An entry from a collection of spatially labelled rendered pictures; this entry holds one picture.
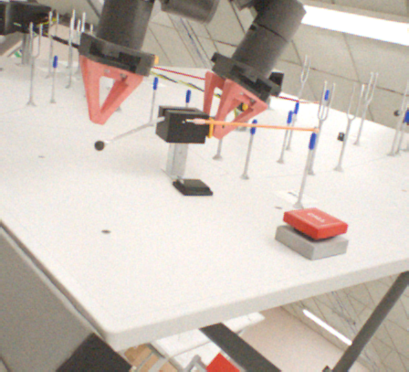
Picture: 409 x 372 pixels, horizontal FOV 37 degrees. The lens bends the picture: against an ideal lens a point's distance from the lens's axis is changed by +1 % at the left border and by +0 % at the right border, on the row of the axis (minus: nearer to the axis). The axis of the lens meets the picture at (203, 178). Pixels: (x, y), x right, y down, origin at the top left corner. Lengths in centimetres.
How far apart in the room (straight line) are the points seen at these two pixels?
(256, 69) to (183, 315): 40
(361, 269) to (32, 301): 33
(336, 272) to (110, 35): 37
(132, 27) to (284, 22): 20
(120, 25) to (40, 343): 39
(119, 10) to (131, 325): 39
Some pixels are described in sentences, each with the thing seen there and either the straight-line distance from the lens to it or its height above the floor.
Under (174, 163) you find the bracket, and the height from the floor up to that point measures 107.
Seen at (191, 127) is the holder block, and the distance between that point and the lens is 79.
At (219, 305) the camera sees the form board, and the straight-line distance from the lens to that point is 51.
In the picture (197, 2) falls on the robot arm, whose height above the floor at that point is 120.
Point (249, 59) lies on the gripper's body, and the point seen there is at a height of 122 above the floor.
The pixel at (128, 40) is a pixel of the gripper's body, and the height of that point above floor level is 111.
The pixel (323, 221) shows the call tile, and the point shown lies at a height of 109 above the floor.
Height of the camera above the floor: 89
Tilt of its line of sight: 14 degrees up
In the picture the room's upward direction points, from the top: 44 degrees clockwise
